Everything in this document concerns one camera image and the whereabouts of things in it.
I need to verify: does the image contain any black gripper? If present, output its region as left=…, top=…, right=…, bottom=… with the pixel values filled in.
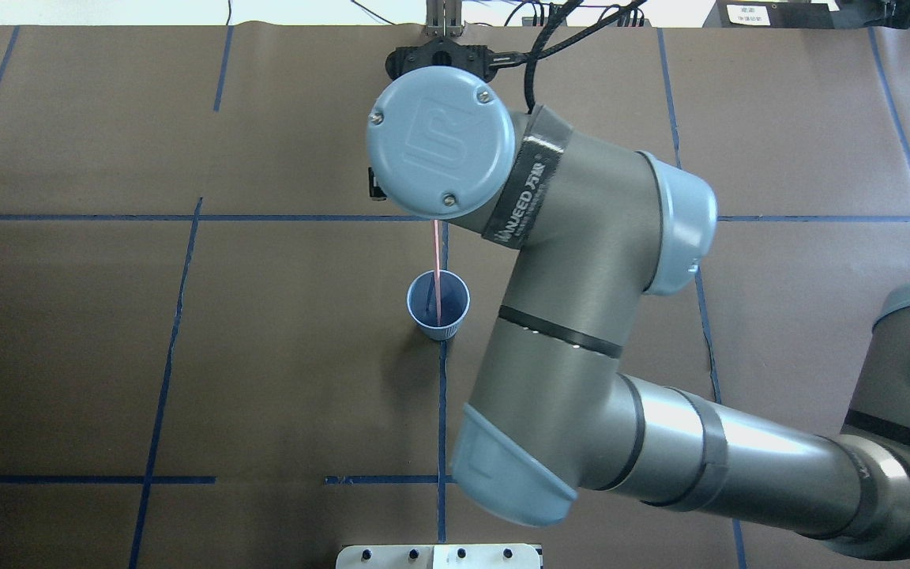
left=368, top=167, right=389, bottom=202

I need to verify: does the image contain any pink chopstick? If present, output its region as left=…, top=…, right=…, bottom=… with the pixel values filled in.
left=432, top=219, right=443, bottom=327

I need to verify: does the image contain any blue ribbed paper cup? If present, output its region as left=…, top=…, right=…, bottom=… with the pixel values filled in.
left=407, top=270, right=471, bottom=341

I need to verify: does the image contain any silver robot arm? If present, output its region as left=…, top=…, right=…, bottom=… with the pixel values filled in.
left=367, top=66, right=910, bottom=561

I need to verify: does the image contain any brown paper table cover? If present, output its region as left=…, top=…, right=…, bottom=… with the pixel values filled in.
left=0, top=22, right=910, bottom=568

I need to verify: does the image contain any white mounting pillar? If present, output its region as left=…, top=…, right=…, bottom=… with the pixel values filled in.
left=335, top=543, right=544, bottom=568

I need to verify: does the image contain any black power box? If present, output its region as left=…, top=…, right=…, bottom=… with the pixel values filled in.
left=701, top=1, right=863, bottom=29

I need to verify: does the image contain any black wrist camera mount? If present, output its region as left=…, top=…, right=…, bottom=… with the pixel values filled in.
left=384, top=37, right=527, bottom=83

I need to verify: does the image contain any aluminium frame post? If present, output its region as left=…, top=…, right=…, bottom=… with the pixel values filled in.
left=423, top=0, right=464, bottom=37

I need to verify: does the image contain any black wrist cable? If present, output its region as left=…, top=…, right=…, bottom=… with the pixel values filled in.
left=514, top=0, right=649, bottom=115

